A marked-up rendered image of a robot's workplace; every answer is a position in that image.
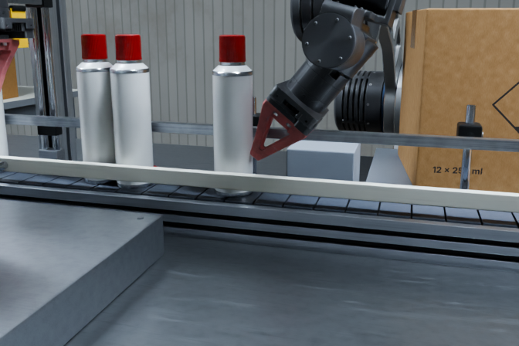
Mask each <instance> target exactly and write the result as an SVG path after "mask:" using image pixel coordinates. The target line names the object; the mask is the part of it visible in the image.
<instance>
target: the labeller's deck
mask: <svg viewBox="0 0 519 346"><path fill-rule="evenodd" d="M164 252H165V248H164V230H163V216H162V215H155V214H146V213H138V212H122V211H114V210H106V209H91V208H83V207H75V206H66V205H51V204H42V203H34V202H20V201H11V200H3V199H0V346H63V345H64V344H65V343H67V342H68V341H69V340H70V339H71V338H72V337H73V336H74V335H76V334H77V333H78V332H79V331H80V330H81V329H82V328H83V327H85V326H86V325H87V324H88V323H89V322H90V321H91V320H92V319H94V318H95V317H96V316H97V315H98V314H99V313H100V312H101V311H102V310H103V309H104V308H105V307H106V306H107V305H108V304H109V303H110V302H112V301H113V300H114V299H115V298H116V297H117V296H118V295H119V294H121V293H122V292H123V291H124V290H125V289H126V288H127V287H128V286H130V285H131V284H132V283H133V282H134V281H135V280H136V279H137V278H138V277H139V276H140V275H141V274H142V273H143V272H144V271H145V270H147V269H148V268H149V267H150V266H151V265H152V264H153V263H154V262H155V261H157V260H158V259H159V258H160V257H161V256H162V255H163V254H164Z"/></svg>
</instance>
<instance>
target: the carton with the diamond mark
mask: <svg viewBox="0 0 519 346"><path fill-rule="evenodd" d="M467 104H475V105H476V116H475V122H478V123H480V124H481V126H482V128H483V137H490V138H506V139H519V8H427V9H422V10H413V11H412V12H407V13H406V15H405V41H404V55H403V68H402V95H401V108H400V122H399V133H400V134H428V135H444V136H456V128H457V124H458V122H460V121H461V122H465V120H466V106H467ZM398 155H399V158H400V160H401V162H402V164H403V166H404V168H405V171H406V173H407V175H408V176H409V179H410V181H411V183H412V185H414V186H425V187H435V188H456V189H460V175H461V165H462V156H463V149H455V148H428V147H413V146H399V148H398ZM469 190H477V191H489V192H509V193H519V152H510V151H483V150H472V159H471V168H470V185H469Z"/></svg>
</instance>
